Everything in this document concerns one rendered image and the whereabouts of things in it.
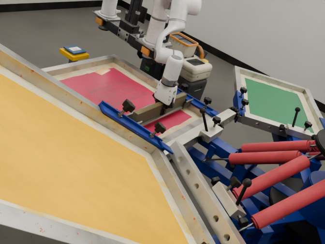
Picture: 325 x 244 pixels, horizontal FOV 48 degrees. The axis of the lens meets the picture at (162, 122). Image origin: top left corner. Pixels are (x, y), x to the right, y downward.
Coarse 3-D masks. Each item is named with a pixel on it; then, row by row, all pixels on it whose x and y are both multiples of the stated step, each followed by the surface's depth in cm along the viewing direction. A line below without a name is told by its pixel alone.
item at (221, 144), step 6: (216, 138) 166; (204, 144) 166; (210, 144) 164; (216, 144) 162; (222, 144) 164; (228, 144) 165; (216, 150) 163; (222, 150) 161; (228, 150) 161; (234, 150) 162; (222, 156) 162; (228, 156) 160
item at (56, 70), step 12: (84, 60) 209; (96, 60) 214; (108, 60) 221; (120, 60) 223; (48, 72) 188; (60, 72) 194; (132, 72) 219; (144, 72) 217; (156, 84) 210; (192, 108) 199; (180, 132) 172
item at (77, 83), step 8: (64, 80) 191; (72, 80) 193; (80, 80) 195; (88, 80) 198; (96, 80) 200; (72, 88) 186; (80, 88) 189; (88, 96) 184; (96, 104) 180; (128, 112) 181; (152, 128) 175; (168, 128) 179
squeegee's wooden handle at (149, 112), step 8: (176, 96) 187; (184, 96) 191; (152, 104) 173; (160, 104) 175; (176, 104) 188; (136, 112) 163; (144, 112) 166; (152, 112) 172; (160, 112) 178; (136, 120) 164; (144, 120) 169
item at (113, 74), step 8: (112, 72) 214; (120, 72) 217; (104, 80) 203; (128, 80) 211; (144, 88) 208; (144, 96) 200; (152, 96) 202; (136, 104) 190; (144, 104) 192; (176, 112) 194; (184, 112) 197; (160, 120) 183; (168, 120) 185; (176, 120) 188; (184, 120) 190
